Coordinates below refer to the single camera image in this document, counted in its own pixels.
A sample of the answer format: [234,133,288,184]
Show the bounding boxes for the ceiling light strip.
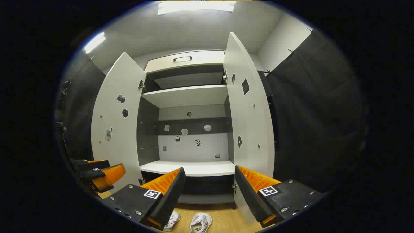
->
[83,32,106,54]

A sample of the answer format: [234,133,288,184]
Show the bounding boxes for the white shoe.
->
[163,211,180,232]
[189,213,213,233]

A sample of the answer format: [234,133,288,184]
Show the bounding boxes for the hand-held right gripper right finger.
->
[234,165,325,228]

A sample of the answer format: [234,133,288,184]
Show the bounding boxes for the white cabinet drawer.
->
[144,50,226,74]

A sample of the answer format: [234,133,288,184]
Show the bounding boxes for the white cabinet door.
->
[223,32,275,224]
[91,52,147,194]

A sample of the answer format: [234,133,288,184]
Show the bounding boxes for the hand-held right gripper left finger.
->
[102,167,187,231]

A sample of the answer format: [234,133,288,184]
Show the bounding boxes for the ceiling light panel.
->
[158,0,236,16]

